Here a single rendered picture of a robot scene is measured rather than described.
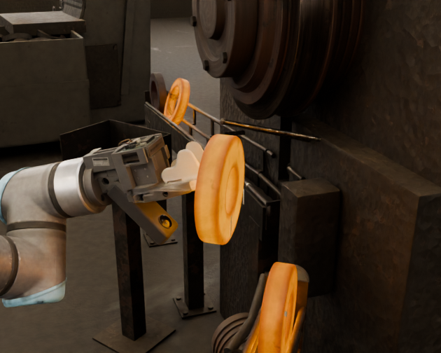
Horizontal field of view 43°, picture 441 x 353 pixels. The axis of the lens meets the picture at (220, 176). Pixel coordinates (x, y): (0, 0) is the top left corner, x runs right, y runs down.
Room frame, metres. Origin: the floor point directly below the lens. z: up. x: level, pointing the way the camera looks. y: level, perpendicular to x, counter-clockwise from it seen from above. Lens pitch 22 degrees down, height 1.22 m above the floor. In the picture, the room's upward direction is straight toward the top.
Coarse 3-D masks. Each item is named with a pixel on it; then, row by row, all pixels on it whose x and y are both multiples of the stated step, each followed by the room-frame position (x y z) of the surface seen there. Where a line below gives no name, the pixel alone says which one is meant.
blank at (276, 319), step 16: (272, 272) 0.71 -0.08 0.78; (288, 272) 0.71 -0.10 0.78; (272, 288) 0.68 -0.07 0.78; (288, 288) 0.68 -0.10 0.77; (272, 304) 0.66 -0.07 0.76; (288, 304) 0.74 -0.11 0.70; (272, 320) 0.65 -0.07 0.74; (288, 320) 0.73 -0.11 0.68; (272, 336) 0.64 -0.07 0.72; (288, 336) 0.71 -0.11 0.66; (272, 352) 0.64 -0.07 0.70
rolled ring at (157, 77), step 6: (156, 72) 2.26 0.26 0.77; (150, 78) 2.29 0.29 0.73; (156, 78) 2.20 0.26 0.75; (162, 78) 2.20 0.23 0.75; (150, 84) 2.30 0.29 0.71; (156, 84) 2.19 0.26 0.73; (162, 84) 2.18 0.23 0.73; (150, 90) 2.30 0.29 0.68; (156, 90) 2.31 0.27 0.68; (162, 90) 2.17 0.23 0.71; (150, 96) 2.31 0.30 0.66; (156, 96) 2.30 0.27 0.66; (162, 96) 2.16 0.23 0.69; (156, 102) 2.29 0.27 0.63; (162, 102) 2.16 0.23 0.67; (156, 108) 2.26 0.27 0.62; (162, 108) 2.17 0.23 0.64
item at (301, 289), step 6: (264, 282) 0.80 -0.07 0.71; (300, 282) 0.78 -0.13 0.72; (306, 282) 0.78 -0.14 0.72; (264, 288) 0.80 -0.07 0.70; (300, 288) 0.78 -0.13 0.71; (306, 288) 0.78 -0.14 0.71; (300, 294) 0.78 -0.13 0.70; (306, 294) 0.78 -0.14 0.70; (300, 300) 0.78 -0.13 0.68; (306, 300) 0.78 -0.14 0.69; (300, 306) 0.78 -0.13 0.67; (306, 306) 0.78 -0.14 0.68; (306, 312) 0.78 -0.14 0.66; (294, 318) 0.78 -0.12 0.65; (294, 324) 0.78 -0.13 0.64
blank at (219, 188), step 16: (208, 144) 0.71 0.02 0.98; (224, 144) 0.71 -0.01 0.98; (240, 144) 0.77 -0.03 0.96; (208, 160) 0.69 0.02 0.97; (224, 160) 0.69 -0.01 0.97; (240, 160) 0.77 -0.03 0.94; (208, 176) 0.67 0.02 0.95; (224, 176) 0.69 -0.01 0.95; (240, 176) 0.78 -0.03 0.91; (208, 192) 0.66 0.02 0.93; (224, 192) 0.69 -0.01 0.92; (240, 192) 0.78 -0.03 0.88; (208, 208) 0.66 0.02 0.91; (224, 208) 0.69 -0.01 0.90; (208, 224) 0.66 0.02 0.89; (224, 224) 0.69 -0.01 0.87; (208, 240) 0.68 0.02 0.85; (224, 240) 0.69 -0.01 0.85
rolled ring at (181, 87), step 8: (176, 80) 2.10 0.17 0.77; (184, 80) 2.06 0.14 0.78; (176, 88) 2.11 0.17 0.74; (184, 88) 2.01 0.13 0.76; (168, 96) 2.14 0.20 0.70; (176, 96) 2.13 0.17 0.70; (184, 96) 1.99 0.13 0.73; (168, 104) 2.11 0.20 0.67; (176, 104) 2.00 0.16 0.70; (184, 104) 1.98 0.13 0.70; (168, 112) 2.09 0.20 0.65; (176, 112) 1.97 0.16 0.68; (184, 112) 1.98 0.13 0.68; (176, 120) 1.99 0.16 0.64
